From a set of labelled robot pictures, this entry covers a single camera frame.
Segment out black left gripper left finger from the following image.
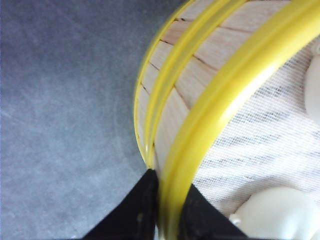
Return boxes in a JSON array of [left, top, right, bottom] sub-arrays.
[[82, 169, 159, 240]]

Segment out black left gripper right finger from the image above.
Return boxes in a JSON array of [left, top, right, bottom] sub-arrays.
[[178, 184, 248, 240]]

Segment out bamboo steamer drawer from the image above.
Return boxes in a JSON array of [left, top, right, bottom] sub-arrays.
[[133, 0, 251, 171]]

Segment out white bun back middle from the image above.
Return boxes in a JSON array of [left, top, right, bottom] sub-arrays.
[[229, 187, 320, 240]]

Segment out white bun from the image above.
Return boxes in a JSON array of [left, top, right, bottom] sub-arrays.
[[304, 40, 320, 124], [229, 187, 320, 240]]

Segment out white liner cloth two buns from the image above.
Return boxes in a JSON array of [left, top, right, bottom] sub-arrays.
[[193, 37, 320, 216]]

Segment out white bun back left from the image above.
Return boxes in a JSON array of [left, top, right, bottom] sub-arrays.
[[304, 40, 320, 124]]

